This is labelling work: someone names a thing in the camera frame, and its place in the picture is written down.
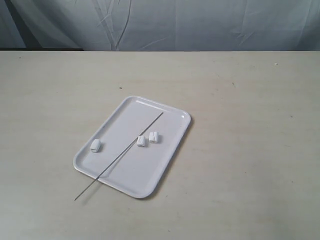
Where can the white marshmallow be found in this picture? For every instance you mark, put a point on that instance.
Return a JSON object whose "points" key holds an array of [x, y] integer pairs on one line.
{"points": [[153, 137], [95, 145], [141, 141]]}

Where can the white rectangular plastic tray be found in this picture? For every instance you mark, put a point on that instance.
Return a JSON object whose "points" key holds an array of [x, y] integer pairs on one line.
{"points": [[120, 163]]}

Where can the grey backdrop cloth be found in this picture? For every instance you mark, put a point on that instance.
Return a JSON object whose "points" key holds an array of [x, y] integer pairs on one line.
{"points": [[161, 25]]}

